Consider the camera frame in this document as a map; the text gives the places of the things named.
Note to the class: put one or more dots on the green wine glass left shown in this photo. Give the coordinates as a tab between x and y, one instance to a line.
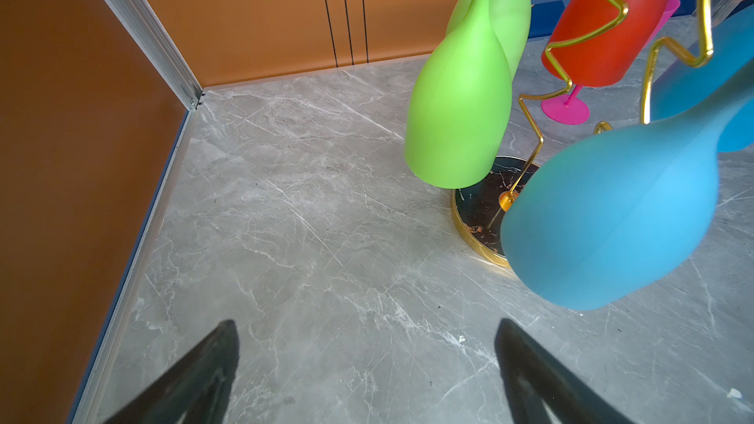
460	105

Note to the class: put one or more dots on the blue wine glass front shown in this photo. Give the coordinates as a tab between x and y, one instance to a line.
620	210

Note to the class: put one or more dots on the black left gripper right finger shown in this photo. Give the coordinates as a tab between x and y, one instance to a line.
537	384

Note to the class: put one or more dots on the green wine glass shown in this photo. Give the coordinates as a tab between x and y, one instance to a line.
510	20
460	105

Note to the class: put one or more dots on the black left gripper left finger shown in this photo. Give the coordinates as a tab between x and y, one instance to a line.
196	389

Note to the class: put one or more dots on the blue wine glass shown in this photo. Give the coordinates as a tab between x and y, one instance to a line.
681	87
620	210

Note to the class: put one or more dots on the gold wine glass rack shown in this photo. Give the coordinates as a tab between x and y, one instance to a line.
478	210

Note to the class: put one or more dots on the green wine glass back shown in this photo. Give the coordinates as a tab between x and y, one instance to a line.
510	20

